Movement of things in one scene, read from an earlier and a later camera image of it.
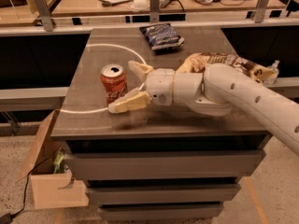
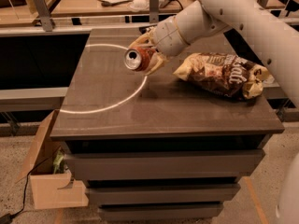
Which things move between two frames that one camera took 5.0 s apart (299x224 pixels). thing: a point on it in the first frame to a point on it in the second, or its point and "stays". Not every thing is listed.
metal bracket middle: (154, 6) stays
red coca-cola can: (114, 81) to (137, 58)
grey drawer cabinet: (153, 161) stays
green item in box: (58, 160) stays
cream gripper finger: (139, 69) to (146, 38)
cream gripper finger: (133, 100) to (159, 62)
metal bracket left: (43, 9) stays
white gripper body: (160, 85) to (168, 35)
